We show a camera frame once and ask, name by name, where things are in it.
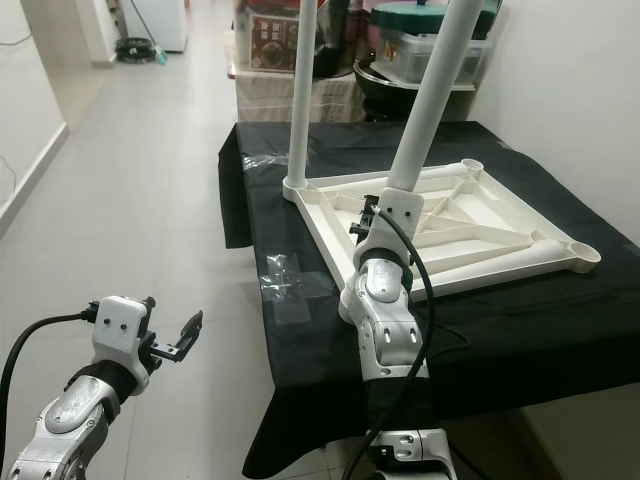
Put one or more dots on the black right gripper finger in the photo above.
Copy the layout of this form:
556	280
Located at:
355	230
370	203

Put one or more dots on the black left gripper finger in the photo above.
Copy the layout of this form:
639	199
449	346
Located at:
148	301
190	331

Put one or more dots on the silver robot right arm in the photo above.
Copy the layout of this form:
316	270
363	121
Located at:
385	320

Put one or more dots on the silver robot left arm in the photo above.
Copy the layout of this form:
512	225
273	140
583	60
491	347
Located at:
70	420

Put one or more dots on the cream plastic children table top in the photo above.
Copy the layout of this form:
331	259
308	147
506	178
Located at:
500	210

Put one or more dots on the clear tape patch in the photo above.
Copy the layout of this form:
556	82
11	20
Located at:
295	288

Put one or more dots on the black round bowl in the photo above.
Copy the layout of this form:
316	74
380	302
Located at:
390	100

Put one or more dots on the cloth covered bench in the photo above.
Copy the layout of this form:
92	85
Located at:
260	98

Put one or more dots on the clear plastic storage box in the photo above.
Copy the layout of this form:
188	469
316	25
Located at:
420	58

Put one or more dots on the black bag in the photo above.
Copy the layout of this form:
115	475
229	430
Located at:
332	45

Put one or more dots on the green round lid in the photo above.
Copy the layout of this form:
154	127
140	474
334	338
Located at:
415	17

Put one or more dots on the storage box with orange lid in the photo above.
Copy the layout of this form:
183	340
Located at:
265	40

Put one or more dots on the black table cloth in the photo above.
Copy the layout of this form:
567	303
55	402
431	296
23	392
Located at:
540	340

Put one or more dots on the broom with teal head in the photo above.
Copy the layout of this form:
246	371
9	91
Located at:
145	30

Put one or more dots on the white appliance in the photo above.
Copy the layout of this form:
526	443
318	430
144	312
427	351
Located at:
162	22

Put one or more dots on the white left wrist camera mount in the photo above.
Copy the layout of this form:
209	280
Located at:
122	335

